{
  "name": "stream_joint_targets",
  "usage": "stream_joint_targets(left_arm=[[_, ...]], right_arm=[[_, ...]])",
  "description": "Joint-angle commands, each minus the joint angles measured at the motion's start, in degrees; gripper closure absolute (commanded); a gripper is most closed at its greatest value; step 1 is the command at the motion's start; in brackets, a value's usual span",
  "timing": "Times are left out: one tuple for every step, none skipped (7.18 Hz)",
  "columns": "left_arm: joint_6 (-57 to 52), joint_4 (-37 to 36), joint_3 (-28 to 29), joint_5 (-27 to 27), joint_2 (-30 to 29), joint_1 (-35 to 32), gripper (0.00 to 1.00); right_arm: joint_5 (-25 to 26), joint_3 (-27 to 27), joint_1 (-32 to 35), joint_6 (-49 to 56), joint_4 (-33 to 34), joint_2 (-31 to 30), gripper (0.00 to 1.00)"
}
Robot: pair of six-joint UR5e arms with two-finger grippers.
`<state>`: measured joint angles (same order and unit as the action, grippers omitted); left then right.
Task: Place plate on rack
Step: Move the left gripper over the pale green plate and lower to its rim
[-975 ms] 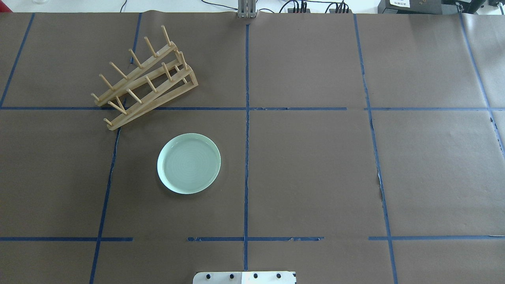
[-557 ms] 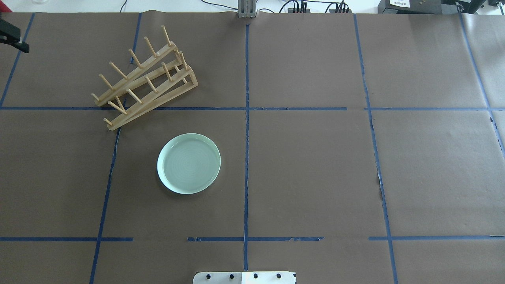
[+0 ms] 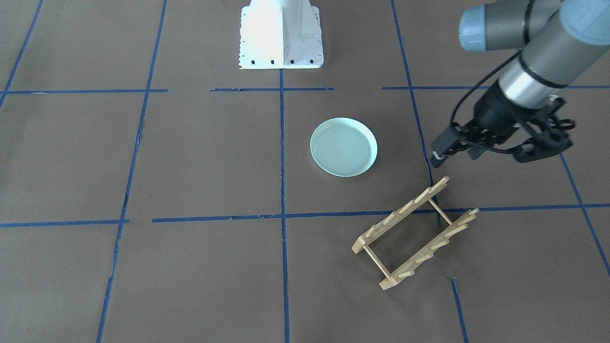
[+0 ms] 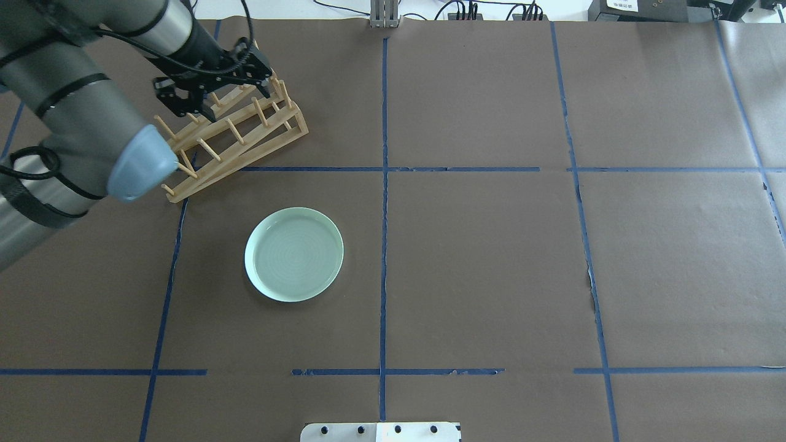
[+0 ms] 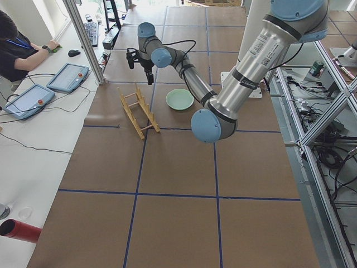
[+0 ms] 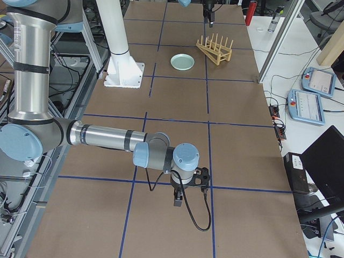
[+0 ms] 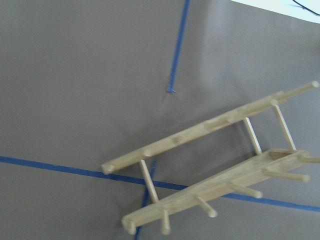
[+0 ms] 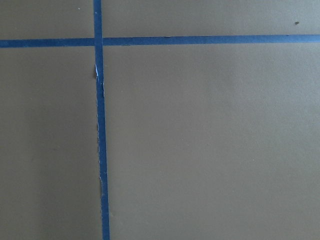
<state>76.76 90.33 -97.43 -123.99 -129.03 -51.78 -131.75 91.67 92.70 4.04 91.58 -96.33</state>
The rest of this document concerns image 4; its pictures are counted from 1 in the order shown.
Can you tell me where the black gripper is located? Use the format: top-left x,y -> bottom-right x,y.
154,37 -> 275,117

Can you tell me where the light green ceramic plate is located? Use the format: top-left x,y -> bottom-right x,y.
243,207 -> 344,303

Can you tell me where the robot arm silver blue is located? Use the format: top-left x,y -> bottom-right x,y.
1,1 -> 273,269

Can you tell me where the wooden dish rack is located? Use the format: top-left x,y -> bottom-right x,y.
154,73 -> 309,203

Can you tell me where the black box computer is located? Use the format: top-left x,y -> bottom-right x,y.
587,1 -> 721,23

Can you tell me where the aluminium frame post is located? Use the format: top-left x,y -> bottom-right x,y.
370,0 -> 401,29

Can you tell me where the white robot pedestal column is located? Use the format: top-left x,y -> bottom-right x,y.
300,421 -> 462,441

